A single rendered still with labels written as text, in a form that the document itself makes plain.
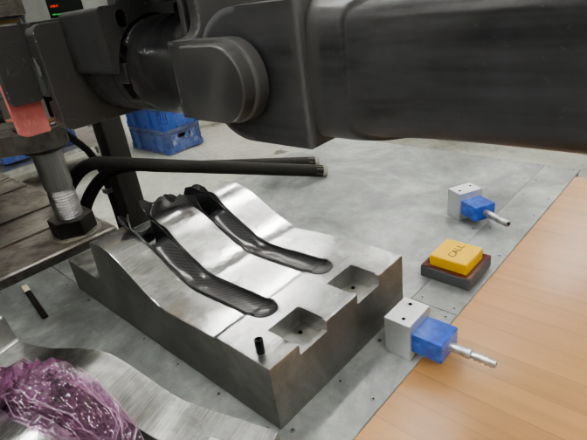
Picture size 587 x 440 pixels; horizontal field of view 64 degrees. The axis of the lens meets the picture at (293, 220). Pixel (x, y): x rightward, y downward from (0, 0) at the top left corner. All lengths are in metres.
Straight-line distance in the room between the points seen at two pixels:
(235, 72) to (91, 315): 0.69
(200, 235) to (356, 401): 0.33
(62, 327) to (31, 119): 0.52
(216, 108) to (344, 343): 0.44
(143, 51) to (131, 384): 0.37
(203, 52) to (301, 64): 0.04
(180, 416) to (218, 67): 0.41
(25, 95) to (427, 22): 0.26
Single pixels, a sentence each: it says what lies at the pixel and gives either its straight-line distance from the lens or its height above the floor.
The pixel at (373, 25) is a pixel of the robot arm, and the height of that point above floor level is 1.22.
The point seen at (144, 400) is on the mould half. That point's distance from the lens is 0.55.
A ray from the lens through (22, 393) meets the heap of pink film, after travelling 0.56.
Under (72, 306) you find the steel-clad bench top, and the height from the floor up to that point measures 0.80.
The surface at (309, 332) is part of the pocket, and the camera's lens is 0.58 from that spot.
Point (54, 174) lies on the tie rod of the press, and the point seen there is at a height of 0.94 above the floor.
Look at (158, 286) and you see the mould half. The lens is 0.67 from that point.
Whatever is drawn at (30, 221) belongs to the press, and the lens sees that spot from 1.36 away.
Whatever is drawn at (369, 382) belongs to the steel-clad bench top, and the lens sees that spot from 0.61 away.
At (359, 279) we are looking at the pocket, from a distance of 0.65.
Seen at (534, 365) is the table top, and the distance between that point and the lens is 0.66.
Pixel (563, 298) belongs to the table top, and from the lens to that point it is 0.77.
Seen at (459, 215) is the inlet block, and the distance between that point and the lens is 0.94.
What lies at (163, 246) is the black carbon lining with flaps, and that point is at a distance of 0.72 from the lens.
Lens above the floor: 1.24
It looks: 27 degrees down
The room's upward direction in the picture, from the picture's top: 8 degrees counter-clockwise
